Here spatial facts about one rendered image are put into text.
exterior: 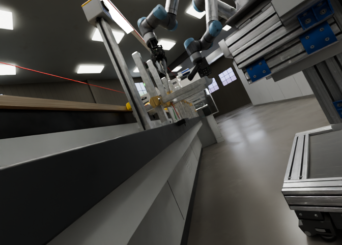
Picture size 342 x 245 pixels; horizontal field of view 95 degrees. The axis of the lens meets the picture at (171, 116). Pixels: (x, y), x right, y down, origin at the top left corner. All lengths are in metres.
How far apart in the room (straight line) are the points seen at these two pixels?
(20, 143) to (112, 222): 0.30
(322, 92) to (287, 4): 0.52
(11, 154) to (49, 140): 0.09
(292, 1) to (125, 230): 0.81
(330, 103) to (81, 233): 1.11
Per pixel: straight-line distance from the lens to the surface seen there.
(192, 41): 1.15
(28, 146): 0.51
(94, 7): 0.74
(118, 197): 0.35
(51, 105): 0.58
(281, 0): 0.78
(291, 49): 0.91
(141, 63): 0.88
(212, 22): 1.10
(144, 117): 0.55
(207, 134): 3.73
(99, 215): 0.31
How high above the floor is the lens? 0.67
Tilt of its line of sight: 5 degrees up
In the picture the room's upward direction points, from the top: 24 degrees counter-clockwise
